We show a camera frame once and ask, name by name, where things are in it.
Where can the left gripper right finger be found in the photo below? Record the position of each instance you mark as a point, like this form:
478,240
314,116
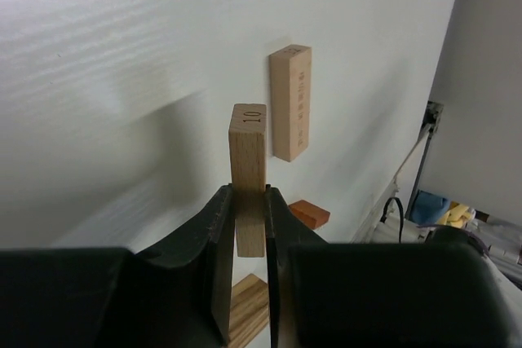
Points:
435,294

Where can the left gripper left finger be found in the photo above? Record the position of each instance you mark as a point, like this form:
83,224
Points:
175,293

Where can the long light wood plank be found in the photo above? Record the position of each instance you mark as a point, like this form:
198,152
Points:
290,72

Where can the striped wood block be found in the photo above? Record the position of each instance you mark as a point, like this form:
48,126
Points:
249,311

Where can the red-brown wedge block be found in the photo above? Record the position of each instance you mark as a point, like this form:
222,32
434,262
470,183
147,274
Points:
309,214

